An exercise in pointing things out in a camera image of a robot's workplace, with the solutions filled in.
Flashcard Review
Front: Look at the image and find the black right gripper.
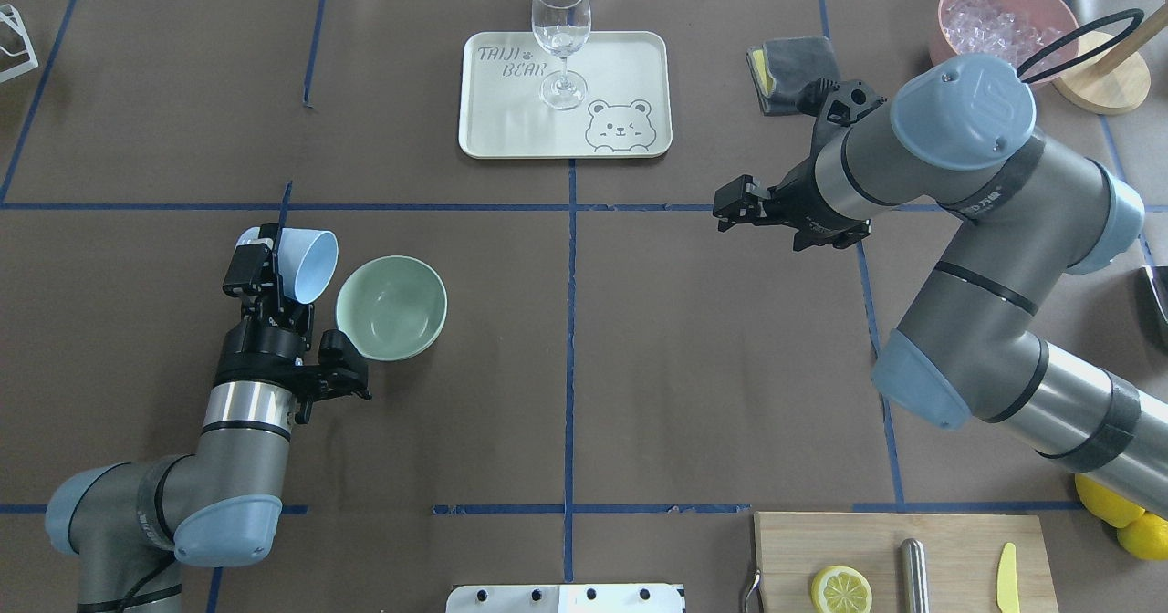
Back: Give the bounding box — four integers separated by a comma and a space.
714, 161, 822, 241

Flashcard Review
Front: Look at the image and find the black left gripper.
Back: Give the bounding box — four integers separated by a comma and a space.
217, 223, 317, 386

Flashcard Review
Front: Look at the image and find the light blue plastic cup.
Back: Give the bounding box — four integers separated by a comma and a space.
276, 229, 339, 305

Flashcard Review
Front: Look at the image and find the green bowl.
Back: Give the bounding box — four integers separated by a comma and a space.
335, 255, 449, 362

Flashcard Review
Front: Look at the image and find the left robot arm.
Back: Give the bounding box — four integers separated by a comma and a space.
46, 223, 339, 612

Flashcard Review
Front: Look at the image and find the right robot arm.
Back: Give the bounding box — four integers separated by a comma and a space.
712, 55, 1167, 514

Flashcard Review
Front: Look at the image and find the pink bowl of ice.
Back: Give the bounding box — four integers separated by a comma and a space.
929, 0, 1078, 68

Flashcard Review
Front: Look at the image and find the steel ice scoop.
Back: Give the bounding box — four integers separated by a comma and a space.
1136, 266, 1167, 351

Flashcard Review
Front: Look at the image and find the cream bear tray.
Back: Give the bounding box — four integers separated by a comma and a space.
458, 32, 673, 160

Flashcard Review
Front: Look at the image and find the grey cloth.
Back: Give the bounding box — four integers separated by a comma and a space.
746, 35, 841, 117

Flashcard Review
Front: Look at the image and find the clear wine glass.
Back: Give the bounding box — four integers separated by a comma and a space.
531, 0, 592, 111

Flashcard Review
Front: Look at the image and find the lemon half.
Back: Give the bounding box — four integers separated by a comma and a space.
809, 565, 872, 613

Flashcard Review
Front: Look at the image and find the wooden cup stand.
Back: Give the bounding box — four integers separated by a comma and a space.
1054, 5, 1167, 114

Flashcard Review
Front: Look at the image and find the wooden cutting board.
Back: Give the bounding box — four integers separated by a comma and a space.
753, 513, 1061, 613

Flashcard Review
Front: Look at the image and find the yellow lemon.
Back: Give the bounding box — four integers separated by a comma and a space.
1115, 511, 1168, 562
1073, 474, 1146, 529

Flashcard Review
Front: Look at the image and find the yellow plastic knife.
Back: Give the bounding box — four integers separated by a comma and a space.
996, 542, 1018, 613

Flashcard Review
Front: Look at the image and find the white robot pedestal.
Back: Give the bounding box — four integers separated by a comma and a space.
445, 581, 687, 612

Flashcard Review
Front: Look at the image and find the white wire cup rack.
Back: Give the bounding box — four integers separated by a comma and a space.
1, 5, 40, 82

